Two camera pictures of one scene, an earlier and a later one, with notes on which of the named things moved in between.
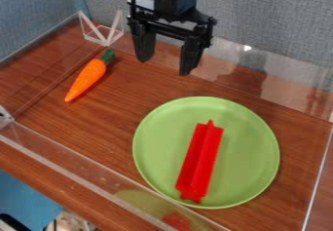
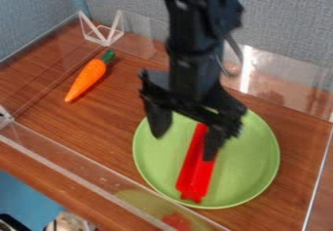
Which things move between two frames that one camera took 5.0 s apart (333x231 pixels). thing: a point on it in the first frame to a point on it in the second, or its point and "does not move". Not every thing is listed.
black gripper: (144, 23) to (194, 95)
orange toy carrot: (89, 74) does not move
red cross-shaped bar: (198, 161) does not move
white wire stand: (100, 34) does not move
